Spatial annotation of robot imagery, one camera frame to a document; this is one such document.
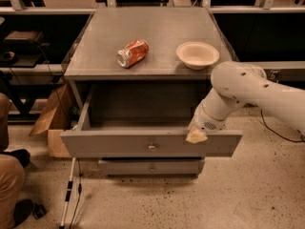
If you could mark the grey drawer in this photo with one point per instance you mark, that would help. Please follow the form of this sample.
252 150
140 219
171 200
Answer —
128 167
143 119

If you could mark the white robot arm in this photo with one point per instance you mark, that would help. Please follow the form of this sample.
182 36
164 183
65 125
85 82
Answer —
235 85

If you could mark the crushed orange soda can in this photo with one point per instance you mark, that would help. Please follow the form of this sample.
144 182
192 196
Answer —
132 53

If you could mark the grey bottom drawer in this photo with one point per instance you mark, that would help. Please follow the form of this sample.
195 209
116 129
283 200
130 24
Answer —
128 167

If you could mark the grey drawer cabinet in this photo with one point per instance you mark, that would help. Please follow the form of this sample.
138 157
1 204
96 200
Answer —
110 30

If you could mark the black shoe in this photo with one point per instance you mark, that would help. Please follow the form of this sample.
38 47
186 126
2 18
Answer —
26 207

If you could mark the white black striped pole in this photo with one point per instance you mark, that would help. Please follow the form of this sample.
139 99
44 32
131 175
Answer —
68 195

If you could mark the cardboard box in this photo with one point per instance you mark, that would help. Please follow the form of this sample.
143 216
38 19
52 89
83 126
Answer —
56 118

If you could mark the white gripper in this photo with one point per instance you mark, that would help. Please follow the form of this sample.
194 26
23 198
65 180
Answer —
204 120

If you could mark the grey top drawer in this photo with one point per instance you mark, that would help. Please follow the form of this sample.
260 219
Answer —
143 119

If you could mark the white paper bowl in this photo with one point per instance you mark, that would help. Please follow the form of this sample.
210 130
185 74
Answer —
197 55

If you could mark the dark equipment on shelf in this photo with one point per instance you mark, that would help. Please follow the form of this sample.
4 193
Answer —
23 49

